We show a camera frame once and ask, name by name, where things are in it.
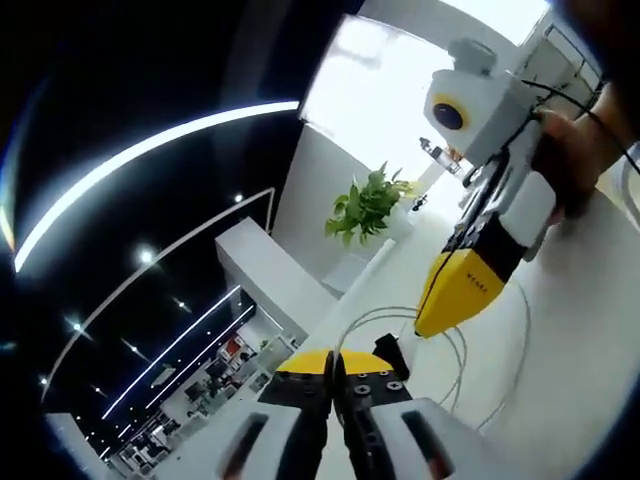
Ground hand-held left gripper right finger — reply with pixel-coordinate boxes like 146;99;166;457
333;348;506;480

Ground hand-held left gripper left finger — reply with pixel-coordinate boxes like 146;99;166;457
159;348;335;480

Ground black Velcro strap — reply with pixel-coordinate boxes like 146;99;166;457
373;333;412;385

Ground white wired earphones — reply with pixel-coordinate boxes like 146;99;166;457
335;282;532;434

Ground white desktop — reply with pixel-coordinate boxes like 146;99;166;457
149;169;640;480

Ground person's right hand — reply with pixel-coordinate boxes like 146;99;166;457
532;107;609;224

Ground clear bottle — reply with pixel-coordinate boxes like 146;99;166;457
418;135;464;175

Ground potted green plant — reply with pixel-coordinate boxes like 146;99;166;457
324;160;417;249

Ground white leaning board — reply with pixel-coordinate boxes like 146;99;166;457
322;239;396;297

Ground white square pillar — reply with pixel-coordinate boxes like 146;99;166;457
214;218;337;346

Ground curved ceiling light strip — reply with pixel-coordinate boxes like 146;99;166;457
13;99;301;274

